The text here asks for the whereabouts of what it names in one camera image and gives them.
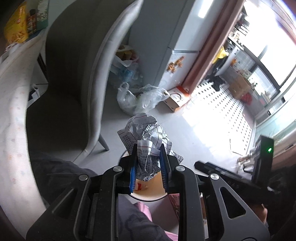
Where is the printed paper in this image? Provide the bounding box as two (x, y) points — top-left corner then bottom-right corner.
(117, 113), (184, 182)

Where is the round wooden trash bin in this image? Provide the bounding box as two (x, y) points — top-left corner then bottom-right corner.
(120, 150), (172, 202)

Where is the right hand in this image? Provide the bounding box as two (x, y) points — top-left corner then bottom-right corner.
(250, 204), (268, 226)

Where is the orange white cardboard box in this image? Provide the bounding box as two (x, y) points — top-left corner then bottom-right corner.
(163, 86), (191, 113)

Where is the white plastic bag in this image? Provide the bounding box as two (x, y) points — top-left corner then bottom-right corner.
(116, 82), (138, 116)

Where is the clear plastic bag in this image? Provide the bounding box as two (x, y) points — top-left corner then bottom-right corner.
(134, 84), (170, 114)

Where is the dark patterned trouser leg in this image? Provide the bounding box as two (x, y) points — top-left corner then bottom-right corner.
(26, 155), (170, 240)

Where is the white perforated mat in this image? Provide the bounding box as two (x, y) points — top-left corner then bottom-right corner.
(192, 82), (254, 156)

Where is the white floral tablecloth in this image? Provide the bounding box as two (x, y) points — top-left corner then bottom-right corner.
(1, 36), (45, 218)

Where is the pink curtain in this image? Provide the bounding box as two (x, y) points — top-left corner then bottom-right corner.
(182, 0), (244, 94)

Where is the white refrigerator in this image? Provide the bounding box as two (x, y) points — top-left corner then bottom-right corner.
(154, 0), (226, 90)

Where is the grey upholstered chair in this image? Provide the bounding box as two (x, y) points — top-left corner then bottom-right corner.
(26, 1), (143, 164)

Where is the green tall box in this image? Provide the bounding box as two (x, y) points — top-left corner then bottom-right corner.
(36, 0), (49, 31)

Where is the dark red sauce jar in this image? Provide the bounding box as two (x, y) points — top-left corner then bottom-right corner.
(27, 9), (37, 36)

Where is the yellow snack bag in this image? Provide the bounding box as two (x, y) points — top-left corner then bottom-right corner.
(4, 1), (29, 46)

